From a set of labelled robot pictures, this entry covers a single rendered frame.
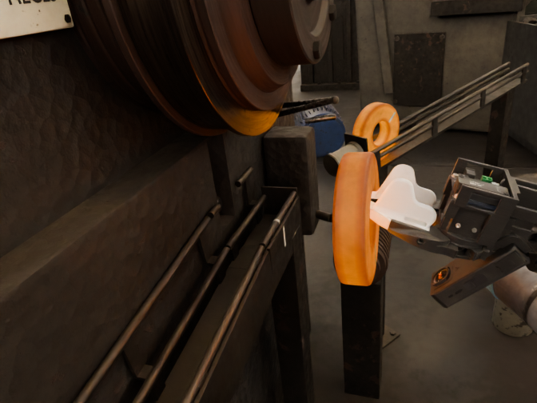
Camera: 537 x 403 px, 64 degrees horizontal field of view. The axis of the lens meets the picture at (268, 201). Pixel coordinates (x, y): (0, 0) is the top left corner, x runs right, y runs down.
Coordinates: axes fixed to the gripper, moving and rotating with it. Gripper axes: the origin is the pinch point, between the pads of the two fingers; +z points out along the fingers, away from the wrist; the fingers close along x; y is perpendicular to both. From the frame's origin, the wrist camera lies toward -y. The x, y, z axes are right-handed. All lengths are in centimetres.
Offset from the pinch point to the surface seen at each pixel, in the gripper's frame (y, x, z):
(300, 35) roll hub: 15.0, -7.6, 12.1
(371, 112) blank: -10, -64, 3
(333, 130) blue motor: -77, -216, 26
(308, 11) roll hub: 16.4, -16.4, 13.5
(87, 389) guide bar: -17.1, 22.4, 20.9
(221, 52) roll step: 13.1, 0.0, 18.5
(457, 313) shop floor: -77, -82, -44
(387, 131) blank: -16, -69, -2
